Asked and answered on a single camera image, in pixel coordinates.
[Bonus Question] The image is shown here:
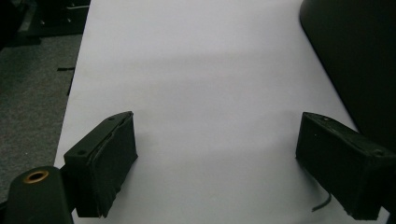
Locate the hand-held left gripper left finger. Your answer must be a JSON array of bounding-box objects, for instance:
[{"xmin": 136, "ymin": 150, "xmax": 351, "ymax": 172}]
[{"xmin": 63, "ymin": 110, "xmax": 139, "ymax": 218}]

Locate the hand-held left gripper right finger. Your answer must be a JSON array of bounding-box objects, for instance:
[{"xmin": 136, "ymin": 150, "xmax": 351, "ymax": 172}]
[{"xmin": 295, "ymin": 111, "xmax": 396, "ymax": 221}]

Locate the large black rounded object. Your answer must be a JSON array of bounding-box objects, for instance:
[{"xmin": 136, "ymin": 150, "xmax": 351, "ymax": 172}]
[{"xmin": 299, "ymin": 0, "xmax": 396, "ymax": 154}]

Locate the dark equipment stand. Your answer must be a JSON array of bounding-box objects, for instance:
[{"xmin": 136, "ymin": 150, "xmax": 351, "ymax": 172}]
[{"xmin": 0, "ymin": 0, "xmax": 92, "ymax": 49}]

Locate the thin black cable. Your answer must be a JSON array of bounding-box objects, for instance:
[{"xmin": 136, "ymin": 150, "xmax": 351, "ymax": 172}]
[{"xmin": 311, "ymin": 191, "xmax": 332, "ymax": 214}]

